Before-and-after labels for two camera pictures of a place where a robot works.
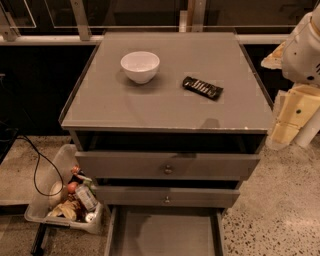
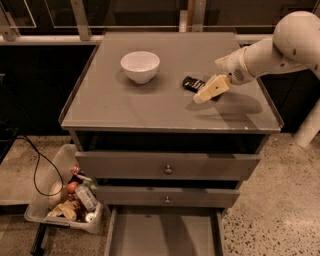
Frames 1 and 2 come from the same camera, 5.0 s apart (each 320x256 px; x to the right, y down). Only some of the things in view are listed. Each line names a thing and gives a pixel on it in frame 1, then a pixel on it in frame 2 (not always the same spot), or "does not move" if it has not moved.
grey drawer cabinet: (167, 124) does not move
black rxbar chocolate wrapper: (202, 88) does not move
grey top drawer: (118, 165) does not move
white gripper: (301, 56) to (234, 68)
